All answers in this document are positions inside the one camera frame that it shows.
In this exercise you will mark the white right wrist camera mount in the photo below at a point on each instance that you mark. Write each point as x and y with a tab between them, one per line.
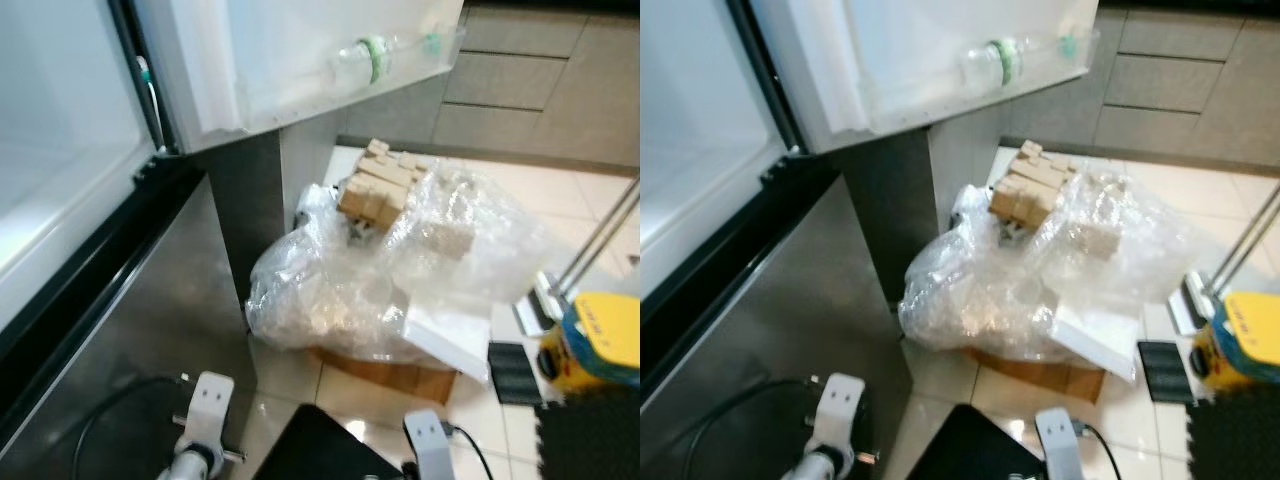
428	445
1058	445

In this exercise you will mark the yellow lidded blue container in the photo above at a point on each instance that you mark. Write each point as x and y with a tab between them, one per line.
1250	325
605	325

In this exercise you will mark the green label water bottle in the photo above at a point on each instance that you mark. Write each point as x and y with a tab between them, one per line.
1008	62
375	60

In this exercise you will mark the clear bubble wrap bag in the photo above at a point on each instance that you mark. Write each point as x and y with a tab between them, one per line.
330	290
980	290

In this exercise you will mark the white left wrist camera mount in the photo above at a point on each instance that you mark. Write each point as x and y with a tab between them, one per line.
842	405
210	405

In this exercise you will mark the black fabric mat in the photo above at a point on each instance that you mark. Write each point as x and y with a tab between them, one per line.
970	450
320	450

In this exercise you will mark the flat brown cardboard box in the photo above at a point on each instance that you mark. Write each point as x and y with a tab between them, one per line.
1050	380
400	380

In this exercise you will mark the white fridge door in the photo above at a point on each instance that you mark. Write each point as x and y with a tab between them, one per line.
900	50
280	50

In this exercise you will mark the grey brown kitchen cabinet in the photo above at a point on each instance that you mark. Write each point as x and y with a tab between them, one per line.
1190	90
540	90

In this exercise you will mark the white flat packet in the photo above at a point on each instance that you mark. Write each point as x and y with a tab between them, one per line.
450	340
1095	340

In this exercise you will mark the black interlocking foam mat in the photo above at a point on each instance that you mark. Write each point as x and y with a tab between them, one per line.
1240	445
590	440

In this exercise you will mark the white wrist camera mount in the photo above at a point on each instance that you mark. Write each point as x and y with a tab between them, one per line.
842	405
1058	445
428	445
210	405

